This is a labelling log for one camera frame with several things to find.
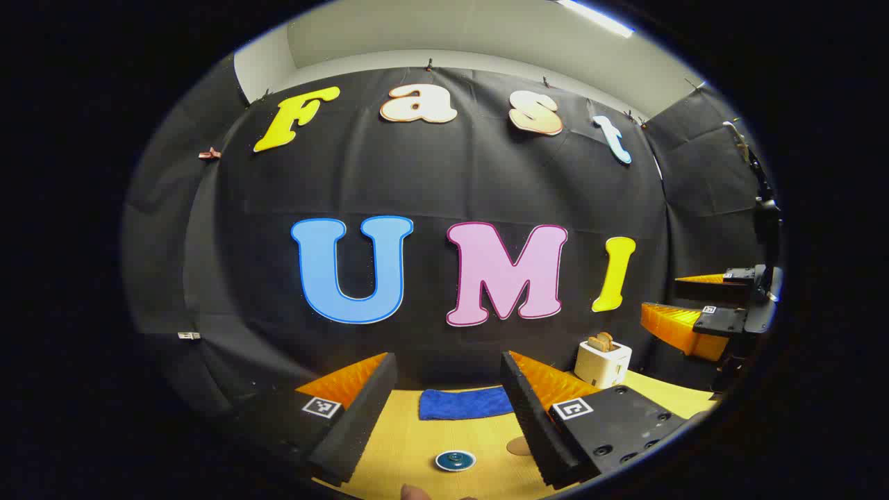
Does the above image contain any blue towel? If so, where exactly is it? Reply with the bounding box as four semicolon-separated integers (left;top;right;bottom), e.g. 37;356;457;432
418;387;515;422

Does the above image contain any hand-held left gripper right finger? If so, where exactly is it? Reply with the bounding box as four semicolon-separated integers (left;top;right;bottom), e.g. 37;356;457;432
500;351;697;490

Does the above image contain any white toaster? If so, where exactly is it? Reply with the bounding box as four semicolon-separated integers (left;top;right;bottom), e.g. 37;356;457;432
574;339;633;390

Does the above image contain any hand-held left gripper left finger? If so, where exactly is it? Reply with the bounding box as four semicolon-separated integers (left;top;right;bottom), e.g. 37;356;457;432
226;352;398;487

